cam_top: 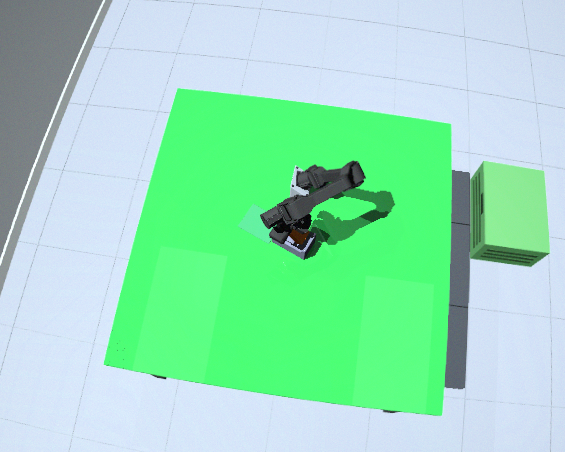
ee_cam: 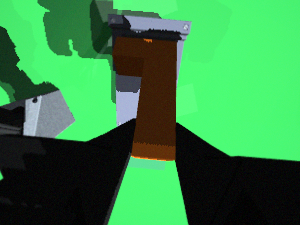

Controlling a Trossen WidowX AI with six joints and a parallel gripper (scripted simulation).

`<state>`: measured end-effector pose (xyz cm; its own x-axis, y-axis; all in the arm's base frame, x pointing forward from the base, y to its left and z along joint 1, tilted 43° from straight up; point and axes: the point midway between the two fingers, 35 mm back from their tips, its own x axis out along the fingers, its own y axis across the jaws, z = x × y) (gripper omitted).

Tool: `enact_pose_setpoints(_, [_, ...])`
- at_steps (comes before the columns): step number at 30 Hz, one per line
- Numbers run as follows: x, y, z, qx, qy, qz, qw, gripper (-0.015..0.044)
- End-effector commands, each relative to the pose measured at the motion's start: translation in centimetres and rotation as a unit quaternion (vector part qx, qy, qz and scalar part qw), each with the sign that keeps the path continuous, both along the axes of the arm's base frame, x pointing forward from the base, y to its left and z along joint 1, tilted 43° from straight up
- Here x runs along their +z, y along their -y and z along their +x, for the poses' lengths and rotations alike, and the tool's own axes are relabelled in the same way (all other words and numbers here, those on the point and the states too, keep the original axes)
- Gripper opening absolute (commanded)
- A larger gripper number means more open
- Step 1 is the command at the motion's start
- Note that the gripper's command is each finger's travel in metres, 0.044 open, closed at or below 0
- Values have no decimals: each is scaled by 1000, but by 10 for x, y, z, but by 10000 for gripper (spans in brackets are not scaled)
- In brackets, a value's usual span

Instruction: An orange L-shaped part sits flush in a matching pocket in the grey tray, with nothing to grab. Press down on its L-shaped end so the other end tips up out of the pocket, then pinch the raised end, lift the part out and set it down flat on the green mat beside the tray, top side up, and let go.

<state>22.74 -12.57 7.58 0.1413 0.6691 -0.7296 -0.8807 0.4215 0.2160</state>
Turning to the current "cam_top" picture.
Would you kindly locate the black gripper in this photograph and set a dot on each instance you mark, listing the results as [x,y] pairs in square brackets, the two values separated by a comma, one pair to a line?
[280,232]

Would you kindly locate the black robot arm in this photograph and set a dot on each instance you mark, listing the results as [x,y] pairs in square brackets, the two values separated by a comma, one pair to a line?
[299,207]

